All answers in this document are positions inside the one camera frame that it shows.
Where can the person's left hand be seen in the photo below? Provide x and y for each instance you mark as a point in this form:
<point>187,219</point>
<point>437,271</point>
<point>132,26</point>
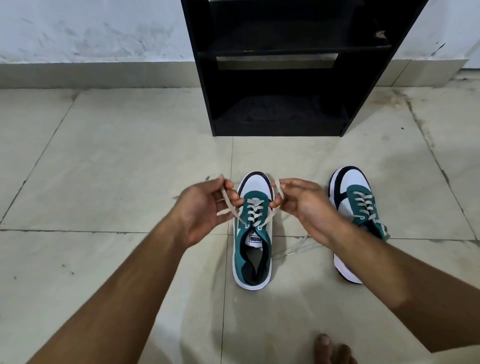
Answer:
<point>198,213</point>

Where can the person's right hand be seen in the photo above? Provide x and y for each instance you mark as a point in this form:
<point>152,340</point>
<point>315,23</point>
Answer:
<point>307,213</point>

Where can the person's left thumb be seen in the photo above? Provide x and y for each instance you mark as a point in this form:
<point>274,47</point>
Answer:
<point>230,200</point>

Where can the person's right thumb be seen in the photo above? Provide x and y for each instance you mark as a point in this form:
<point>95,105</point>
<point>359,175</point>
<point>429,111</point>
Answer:
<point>278,202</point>

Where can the beige shoelace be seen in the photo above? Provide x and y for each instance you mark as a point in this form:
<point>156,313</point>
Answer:
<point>254,214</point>
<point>365,205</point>

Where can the person's left forearm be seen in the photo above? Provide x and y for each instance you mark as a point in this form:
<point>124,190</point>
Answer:
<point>123,300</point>

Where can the person's right forearm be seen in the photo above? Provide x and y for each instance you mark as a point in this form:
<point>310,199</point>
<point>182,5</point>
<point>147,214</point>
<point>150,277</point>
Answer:
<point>405,288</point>

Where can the green and white sneaker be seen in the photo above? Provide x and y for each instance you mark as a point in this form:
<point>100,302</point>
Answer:
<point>253,258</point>
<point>354,187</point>

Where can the black wooden shoe rack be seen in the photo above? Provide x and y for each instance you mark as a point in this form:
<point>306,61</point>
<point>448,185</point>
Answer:
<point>285,75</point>

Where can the person's bare foot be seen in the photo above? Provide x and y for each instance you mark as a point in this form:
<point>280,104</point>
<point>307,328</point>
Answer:
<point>330,350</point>

